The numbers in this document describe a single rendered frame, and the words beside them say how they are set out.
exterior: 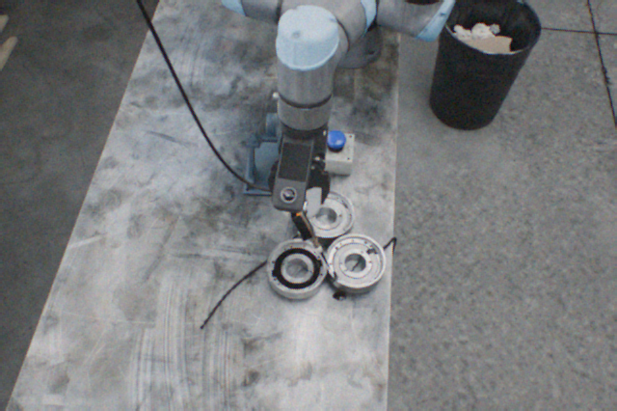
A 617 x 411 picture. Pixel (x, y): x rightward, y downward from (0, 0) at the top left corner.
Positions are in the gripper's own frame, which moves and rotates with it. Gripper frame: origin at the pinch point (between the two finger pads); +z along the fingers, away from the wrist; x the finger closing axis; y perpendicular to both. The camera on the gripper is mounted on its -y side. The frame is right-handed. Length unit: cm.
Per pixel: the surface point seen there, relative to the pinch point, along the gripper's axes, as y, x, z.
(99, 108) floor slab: 106, 92, 81
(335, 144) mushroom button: 20.9, -4.6, 3.0
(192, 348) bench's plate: -18.5, 14.9, 15.9
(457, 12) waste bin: 133, -41, 39
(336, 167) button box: 19.8, -5.3, 8.1
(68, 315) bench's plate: -15.6, 37.3, 15.8
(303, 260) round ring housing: -1.4, -1.5, 10.9
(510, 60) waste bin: 108, -57, 39
